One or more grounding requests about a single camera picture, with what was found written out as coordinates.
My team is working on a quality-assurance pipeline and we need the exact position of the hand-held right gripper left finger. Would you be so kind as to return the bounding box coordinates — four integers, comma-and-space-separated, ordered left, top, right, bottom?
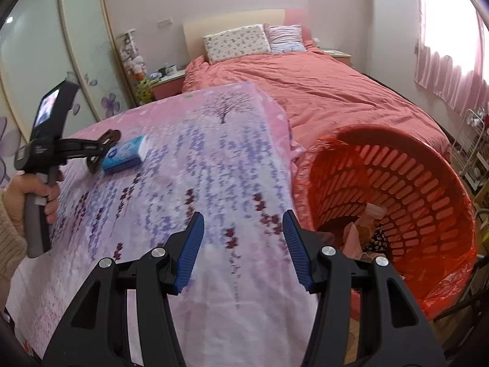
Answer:
42, 212, 206, 367

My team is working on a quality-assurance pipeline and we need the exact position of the pink nightstand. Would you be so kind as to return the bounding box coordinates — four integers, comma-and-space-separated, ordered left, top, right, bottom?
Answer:
150, 72, 187, 102

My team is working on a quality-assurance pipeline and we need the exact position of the floral sliding door wardrobe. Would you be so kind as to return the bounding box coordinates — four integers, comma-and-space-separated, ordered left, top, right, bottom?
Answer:
0, 0, 135, 189

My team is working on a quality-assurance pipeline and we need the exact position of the person's left hand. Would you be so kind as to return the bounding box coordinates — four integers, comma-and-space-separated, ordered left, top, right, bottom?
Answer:
2, 168, 64, 224

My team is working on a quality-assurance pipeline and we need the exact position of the blue white tissue pack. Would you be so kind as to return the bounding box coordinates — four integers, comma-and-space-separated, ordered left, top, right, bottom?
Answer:
101, 135, 150, 176

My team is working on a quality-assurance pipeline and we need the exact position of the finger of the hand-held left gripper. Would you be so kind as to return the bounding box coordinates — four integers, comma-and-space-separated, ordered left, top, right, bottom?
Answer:
57, 148, 105, 160
57, 138, 110, 150

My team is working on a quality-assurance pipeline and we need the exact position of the pink white bedside table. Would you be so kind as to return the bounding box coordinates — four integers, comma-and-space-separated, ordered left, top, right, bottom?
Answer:
321, 48, 352, 68

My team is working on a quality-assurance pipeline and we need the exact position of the cream headboard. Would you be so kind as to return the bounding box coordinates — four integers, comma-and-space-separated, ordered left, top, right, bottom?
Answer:
182, 9, 287, 62

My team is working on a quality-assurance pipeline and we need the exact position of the brown hair clip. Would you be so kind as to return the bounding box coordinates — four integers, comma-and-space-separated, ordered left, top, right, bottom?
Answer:
85, 129, 122, 174

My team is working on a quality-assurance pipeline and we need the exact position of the salmon duvet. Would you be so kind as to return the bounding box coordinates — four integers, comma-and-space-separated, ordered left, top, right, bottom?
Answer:
181, 44, 452, 162

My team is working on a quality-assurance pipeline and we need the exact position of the pink striped pillow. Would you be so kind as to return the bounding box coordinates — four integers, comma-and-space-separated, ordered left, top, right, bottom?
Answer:
263, 23, 308, 54

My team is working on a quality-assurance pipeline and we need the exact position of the pink curtain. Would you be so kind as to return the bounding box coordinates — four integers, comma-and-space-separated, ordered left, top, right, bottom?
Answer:
413, 0, 489, 112

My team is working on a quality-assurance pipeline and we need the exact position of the green plush toy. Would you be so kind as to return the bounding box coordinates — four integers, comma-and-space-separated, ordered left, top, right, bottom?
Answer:
136, 77, 154, 105

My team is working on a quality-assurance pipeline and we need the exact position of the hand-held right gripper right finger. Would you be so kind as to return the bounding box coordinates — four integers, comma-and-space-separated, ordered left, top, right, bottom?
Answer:
282, 209, 447, 367

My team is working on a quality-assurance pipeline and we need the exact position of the black daisy print scrunchie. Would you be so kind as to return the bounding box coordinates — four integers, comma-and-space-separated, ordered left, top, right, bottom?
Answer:
368, 229, 391, 253

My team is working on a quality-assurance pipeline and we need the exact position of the pink headboard panel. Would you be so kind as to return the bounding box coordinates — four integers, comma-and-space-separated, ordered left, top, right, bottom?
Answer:
284, 8, 312, 43

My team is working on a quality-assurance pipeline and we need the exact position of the clear tube of plush toys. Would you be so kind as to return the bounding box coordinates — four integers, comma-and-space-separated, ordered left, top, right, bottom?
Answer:
115, 29, 148, 79

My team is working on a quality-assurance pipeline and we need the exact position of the white floral pillow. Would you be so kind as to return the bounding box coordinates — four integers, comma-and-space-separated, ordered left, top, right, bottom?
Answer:
202, 24, 271, 65

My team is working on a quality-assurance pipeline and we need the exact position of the white wire rack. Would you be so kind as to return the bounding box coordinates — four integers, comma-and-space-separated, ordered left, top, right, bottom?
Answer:
450, 109, 489, 196

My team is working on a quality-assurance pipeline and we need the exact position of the person's left forearm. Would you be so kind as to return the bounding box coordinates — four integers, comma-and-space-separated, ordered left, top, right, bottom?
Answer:
0, 191, 28, 303

